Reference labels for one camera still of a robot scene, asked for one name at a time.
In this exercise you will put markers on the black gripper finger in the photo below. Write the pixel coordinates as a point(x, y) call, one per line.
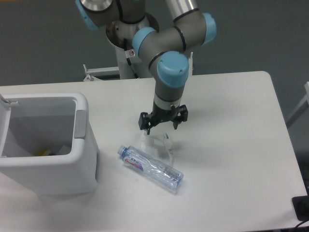
point(146, 122)
point(181, 116)

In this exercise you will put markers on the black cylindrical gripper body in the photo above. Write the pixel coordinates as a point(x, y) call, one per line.
point(159, 115)

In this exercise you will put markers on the white plastic wrapper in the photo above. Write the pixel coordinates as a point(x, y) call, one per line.
point(159, 146)

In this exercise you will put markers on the clear plastic water bottle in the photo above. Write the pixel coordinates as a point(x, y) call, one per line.
point(151, 167)

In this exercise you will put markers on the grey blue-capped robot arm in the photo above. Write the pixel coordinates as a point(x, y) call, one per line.
point(143, 50)

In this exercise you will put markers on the white open trash can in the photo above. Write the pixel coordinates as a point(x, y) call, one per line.
point(32, 122)

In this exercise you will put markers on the yellow trash inside bin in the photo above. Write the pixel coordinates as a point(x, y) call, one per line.
point(45, 152)

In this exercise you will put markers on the black device at table edge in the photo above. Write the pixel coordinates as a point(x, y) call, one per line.
point(301, 207)

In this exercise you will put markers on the white upright bracket post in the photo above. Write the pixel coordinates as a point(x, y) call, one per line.
point(191, 66)

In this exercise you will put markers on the white metal base frame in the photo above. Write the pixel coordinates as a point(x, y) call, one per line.
point(103, 72)

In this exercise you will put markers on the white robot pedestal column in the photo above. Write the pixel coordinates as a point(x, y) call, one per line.
point(120, 35)

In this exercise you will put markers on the white frame at right edge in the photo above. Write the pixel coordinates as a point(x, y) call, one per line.
point(299, 109)

